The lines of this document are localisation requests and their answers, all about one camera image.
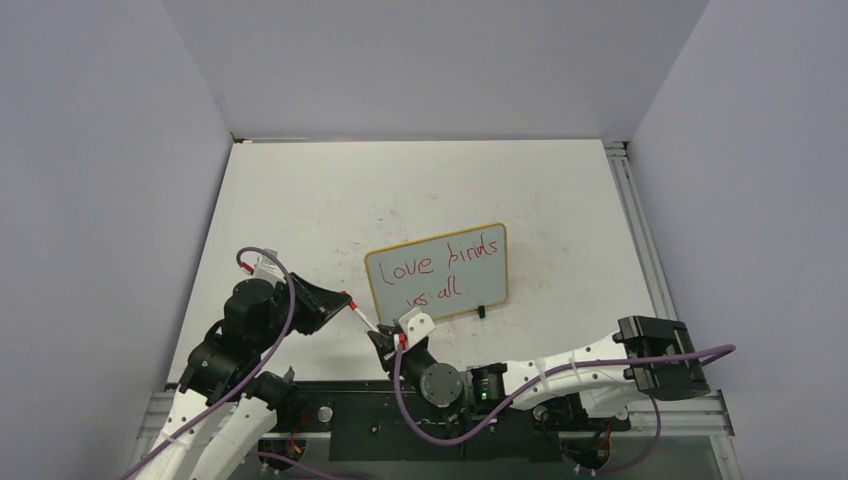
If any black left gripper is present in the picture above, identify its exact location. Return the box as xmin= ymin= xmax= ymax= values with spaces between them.
xmin=253 ymin=272 xmax=351 ymax=352

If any white marker pen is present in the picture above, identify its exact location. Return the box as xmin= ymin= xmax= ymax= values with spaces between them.
xmin=353 ymin=307 xmax=379 ymax=332

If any yellow framed small whiteboard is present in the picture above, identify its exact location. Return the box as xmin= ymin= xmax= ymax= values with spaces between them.
xmin=364 ymin=222 xmax=509 ymax=323

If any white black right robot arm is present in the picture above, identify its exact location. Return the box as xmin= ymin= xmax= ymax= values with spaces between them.
xmin=367 ymin=310 xmax=710 ymax=428

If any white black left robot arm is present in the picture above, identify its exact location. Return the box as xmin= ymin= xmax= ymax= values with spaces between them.
xmin=124 ymin=275 xmax=352 ymax=479

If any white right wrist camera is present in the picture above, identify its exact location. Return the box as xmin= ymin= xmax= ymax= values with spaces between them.
xmin=394 ymin=307 xmax=436 ymax=351

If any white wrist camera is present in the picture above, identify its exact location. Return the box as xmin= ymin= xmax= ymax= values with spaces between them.
xmin=394 ymin=307 xmax=436 ymax=351
xmin=251 ymin=249 xmax=285 ymax=285

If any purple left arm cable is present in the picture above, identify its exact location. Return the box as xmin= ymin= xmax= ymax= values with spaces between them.
xmin=115 ymin=246 xmax=372 ymax=480

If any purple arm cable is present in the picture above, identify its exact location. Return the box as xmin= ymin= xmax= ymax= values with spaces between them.
xmin=115 ymin=246 xmax=372 ymax=480
xmin=393 ymin=337 xmax=737 ymax=447

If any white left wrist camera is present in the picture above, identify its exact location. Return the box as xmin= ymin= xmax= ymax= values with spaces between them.
xmin=251 ymin=249 xmax=285 ymax=285

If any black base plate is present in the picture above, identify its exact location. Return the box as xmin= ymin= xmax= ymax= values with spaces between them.
xmin=231 ymin=377 xmax=631 ymax=464

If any aluminium rail at table edge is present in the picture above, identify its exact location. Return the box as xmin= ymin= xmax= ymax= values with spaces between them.
xmin=604 ymin=141 xmax=678 ymax=320

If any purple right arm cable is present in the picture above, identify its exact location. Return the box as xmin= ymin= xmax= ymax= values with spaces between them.
xmin=393 ymin=337 xmax=737 ymax=447

